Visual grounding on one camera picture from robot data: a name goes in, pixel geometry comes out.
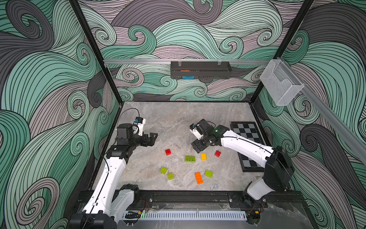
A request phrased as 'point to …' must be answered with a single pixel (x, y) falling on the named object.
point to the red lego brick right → (217, 153)
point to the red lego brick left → (167, 152)
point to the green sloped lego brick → (208, 173)
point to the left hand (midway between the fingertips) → (149, 132)
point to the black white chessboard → (249, 130)
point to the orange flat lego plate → (198, 178)
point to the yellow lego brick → (203, 156)
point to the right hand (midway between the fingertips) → (200, 142)
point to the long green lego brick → (189, 159)
